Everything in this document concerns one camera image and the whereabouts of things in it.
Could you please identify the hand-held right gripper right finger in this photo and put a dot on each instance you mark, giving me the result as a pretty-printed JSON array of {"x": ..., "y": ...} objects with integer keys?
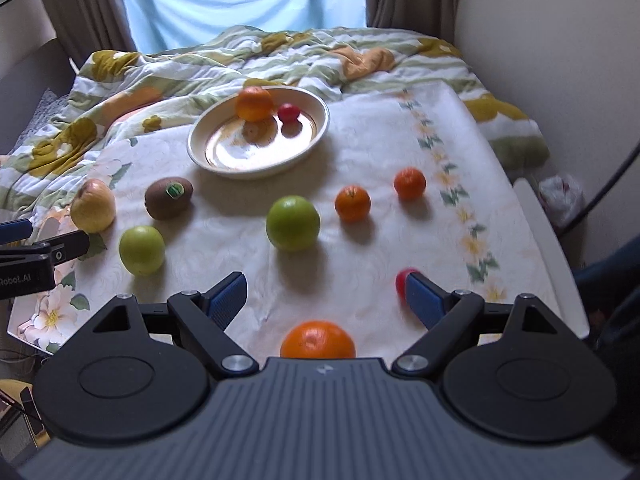
[{"x": 422, "y": 301}]

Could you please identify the red cherry tomato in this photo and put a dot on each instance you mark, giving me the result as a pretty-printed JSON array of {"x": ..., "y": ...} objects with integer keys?
[
  {"x": 288, "y": 112},
  {"x": 401, "y": 285}
]

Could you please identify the dark blue cloth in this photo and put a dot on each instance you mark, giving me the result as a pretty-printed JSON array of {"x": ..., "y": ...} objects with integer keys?
[{"x": 605, "y": 272}]

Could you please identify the brown kiwi with green sticker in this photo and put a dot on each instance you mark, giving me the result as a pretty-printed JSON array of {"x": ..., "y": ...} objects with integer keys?
[{"x": 167, "y": 200}]

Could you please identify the clear plastic bag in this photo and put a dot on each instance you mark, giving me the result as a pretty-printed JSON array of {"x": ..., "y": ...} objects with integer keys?
[{"x": 561, "y": 199}]

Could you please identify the grey bed headboard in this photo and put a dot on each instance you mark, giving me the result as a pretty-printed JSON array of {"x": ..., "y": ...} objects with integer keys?
[{"x": 25, "y": 75}]

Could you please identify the orange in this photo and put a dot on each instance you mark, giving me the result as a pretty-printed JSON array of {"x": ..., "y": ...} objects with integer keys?
[
  {"x": 318, "y": 341},
  {"x": 255, "y": 104}
]

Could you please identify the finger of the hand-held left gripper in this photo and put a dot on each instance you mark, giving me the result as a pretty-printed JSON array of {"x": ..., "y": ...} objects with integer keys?
[
  {"x": 62, "y": 251},
  {"x": 14, "y": 231}
]

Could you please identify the striped floral blanket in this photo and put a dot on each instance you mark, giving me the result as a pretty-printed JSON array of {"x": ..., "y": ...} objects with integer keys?
[{"x": 300, "y": 55}]

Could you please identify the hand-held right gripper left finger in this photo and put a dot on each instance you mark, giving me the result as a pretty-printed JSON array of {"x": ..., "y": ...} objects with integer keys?
[{"x": 227, "y": 301}]

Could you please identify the cream round bowl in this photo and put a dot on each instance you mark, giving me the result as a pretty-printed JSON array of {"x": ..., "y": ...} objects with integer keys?
[{"x": 235, "y": 156}]

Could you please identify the tangerine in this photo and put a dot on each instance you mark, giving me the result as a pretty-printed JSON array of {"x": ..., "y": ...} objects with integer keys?
[
  {"x": 352, "y": 204},
  {"x": 409, "y": 184}
]

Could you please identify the floral tablecloth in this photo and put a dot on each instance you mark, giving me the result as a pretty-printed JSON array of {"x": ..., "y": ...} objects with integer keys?
[{"x": 380, "y": 250}]

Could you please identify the small green apple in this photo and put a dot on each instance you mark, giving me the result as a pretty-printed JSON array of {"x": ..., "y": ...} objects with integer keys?
[{"x": 142, "y": 250}]

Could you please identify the grey patterned pillow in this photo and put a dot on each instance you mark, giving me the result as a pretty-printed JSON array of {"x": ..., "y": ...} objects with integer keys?
[{"x": 40, "y": 116}]

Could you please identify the large green apple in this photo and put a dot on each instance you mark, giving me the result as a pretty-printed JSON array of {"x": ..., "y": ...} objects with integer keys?
[{"x": 293, "y": 223}]

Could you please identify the yellow bruised apple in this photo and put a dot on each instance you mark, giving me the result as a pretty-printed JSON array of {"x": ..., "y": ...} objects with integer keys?
[{"x": 93, "y": 206}]

